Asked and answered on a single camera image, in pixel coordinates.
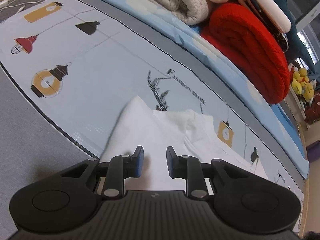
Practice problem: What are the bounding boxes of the white t-shirt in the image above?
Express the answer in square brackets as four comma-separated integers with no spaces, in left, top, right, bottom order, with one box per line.
[100,96,267,191]

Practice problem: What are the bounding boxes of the light blue cloud quilt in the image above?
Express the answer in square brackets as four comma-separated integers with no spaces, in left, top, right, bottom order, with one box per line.
[102,0,309,178]

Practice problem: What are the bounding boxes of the printed grey bed sheet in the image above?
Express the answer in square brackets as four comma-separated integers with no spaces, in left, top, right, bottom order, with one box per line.
[1,0,305,239]

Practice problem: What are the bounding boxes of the dark red cushion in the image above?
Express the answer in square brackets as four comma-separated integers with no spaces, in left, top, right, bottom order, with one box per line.
[304,93,320,125]

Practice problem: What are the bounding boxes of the red knitted blanket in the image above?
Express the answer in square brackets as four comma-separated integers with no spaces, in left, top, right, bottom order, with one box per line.
[201,2,290,104]

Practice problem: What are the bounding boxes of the yellow plush toys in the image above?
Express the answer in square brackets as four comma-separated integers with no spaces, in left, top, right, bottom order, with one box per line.
[290,67,315,104]

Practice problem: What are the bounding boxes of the white pillow with dark trim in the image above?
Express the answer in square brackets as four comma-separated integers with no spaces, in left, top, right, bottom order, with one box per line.
[238,0,291,52]

